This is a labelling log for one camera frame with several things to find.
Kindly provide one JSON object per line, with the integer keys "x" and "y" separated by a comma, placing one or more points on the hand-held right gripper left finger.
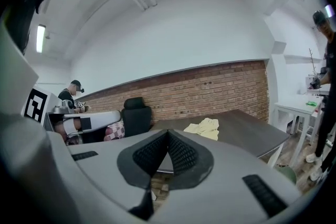
{"x": 105, "y": 165}

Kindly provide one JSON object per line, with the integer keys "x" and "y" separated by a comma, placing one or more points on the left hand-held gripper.
{"x": 34, "y": 105}

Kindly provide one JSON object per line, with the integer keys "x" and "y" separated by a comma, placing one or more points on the bare twig plant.
{"x": 313, "y": 65}

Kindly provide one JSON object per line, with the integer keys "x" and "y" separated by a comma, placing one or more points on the pale yellow clothes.
{"x": 207, "y": 128}

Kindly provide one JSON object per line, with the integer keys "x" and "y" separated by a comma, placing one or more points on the purple checkered fabric bag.
{"x": 114, "y": 132}

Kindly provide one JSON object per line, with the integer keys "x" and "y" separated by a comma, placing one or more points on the ceiling strip light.
{"x": 329, "y": 10}
{"x": 41, "y": 38}

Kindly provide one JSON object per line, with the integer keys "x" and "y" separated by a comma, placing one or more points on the person's left hand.
{"x": 73, "y": 140}

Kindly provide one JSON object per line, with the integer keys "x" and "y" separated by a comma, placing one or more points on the bright green cloth scrap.
{"x": 311, "y": 103}

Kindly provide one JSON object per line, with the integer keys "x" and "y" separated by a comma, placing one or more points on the dark green bucket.
{"x": 287, "y": 174}

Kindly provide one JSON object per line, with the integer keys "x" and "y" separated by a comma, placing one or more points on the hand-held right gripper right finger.
{"x": 223, "y": 165}

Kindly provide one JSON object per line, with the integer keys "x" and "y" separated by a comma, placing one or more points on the black office chair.
{"x": 136, "y": 118}

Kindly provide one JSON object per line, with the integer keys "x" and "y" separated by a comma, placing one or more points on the white table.
{"x": 294, "y": 106}

